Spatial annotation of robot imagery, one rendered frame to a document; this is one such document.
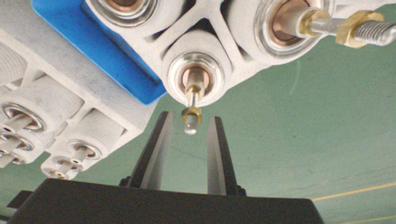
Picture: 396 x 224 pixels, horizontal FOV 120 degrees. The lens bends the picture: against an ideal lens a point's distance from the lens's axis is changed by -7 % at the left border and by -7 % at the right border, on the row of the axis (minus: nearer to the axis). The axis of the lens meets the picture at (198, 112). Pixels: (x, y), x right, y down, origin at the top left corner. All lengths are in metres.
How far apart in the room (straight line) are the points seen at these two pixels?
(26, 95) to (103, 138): 0.15
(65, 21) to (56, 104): 0.19
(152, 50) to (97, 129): 0.22
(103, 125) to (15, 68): 0.19
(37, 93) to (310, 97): 0.76
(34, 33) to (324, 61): 0.73
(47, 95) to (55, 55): 0.09
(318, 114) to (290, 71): 0.26
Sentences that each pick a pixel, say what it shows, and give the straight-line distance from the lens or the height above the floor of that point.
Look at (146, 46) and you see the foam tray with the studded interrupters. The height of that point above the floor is 0.18.
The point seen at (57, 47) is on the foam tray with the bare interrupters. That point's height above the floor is 0.13.
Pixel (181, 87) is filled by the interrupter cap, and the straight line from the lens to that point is 0.18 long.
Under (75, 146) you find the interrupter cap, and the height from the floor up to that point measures 0.25.
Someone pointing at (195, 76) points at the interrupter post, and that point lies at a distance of 0.16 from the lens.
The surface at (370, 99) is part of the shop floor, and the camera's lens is 0.81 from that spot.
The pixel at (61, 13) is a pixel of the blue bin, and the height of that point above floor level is 0.07.
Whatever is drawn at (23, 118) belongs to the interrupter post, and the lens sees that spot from 0.39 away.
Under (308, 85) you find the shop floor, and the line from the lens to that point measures 0.59.
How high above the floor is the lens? 0.41
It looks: 51 degrees down
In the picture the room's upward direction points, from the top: 177 degrees counter-clockwise
